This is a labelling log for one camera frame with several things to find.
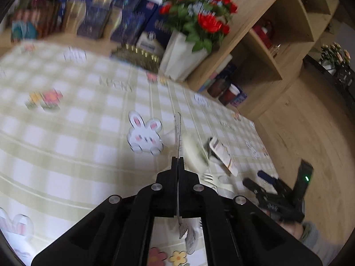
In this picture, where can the white orange packet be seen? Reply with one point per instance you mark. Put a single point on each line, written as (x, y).
(222, 152)

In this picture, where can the white blue label box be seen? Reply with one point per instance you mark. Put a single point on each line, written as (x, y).
(152, 44)

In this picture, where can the clear plastic bag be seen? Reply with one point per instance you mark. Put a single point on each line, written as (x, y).
(177, 135)

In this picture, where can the person's right hand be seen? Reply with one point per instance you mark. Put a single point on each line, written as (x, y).
(292, 228)

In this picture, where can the peach roses in white vase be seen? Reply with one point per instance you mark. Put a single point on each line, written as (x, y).
(332, 54)

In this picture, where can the dark blue shelf box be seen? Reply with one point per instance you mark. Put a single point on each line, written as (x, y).
(228, 70)

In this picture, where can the red basket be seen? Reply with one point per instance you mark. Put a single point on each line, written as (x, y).
(262, 34)

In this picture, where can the green gold-edged tray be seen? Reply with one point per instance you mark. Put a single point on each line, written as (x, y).
(138, 56)

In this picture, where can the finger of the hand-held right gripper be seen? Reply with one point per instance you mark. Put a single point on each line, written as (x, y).
(253, 185)
(267, 177)

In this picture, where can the wooden shelf unit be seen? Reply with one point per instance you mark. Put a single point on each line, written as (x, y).
(299, 13)

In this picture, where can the white plastic fork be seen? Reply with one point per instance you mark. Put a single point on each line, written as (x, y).
(210, 178)

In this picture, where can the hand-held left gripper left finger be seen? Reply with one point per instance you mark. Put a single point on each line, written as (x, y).
(111, 227)

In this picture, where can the person's right forearm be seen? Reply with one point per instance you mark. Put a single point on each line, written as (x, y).
(319, 241)

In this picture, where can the red cup with white rim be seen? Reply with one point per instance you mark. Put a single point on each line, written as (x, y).
(228, 95)

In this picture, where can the small purple blue box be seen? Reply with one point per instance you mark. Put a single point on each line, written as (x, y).
(240, 98)

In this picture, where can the black side table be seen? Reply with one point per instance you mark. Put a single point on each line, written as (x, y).
(344, 83)

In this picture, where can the red roses in white pot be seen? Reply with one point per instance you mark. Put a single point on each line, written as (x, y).
(199, 19)

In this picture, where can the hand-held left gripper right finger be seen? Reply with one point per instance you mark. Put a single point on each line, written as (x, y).
(249, 227)

